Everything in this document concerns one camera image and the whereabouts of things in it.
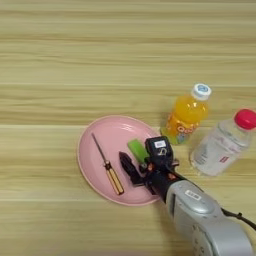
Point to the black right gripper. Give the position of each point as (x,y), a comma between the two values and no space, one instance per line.
(160,180)

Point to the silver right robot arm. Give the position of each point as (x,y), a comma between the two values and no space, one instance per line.
(206,223)

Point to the small black box white label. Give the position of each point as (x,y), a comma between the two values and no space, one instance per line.
(159,149)

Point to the pink round plate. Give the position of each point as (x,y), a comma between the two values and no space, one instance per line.
(96,150)

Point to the orange juice bottle white cap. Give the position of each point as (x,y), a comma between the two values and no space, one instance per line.
(186,115)

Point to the clear water bottle red cap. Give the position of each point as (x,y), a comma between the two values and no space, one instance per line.
(220,150)

